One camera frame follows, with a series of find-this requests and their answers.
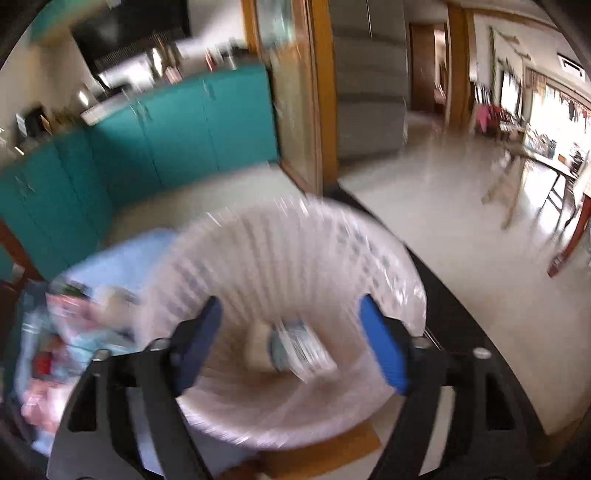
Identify pink paper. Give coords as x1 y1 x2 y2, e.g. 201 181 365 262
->
21 294 100 433

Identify white medicine carton box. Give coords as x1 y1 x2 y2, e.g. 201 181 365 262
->
243 320 338 383

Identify red snack wrapper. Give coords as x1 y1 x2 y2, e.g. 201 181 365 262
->
32 351 52 379

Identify teal kitchen cabinets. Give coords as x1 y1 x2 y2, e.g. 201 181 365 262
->
1 64 280 279

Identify blue striped cloth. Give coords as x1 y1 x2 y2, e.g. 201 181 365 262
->
8 227 260 480

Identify carved dark wooden chair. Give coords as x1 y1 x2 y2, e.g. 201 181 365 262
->
0 220 44 294

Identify white plastic waste basket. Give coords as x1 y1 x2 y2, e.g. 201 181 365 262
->
133 198 427 450

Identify wooden bench table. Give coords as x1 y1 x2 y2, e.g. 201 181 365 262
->
475 139 590 278

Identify black range hood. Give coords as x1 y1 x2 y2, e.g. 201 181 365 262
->
70 1 191 74

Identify silver refrigerator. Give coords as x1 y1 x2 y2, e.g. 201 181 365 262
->
329 0 409 160

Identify wooden glass sliding door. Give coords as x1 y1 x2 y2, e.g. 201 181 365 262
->
242 1 339 196

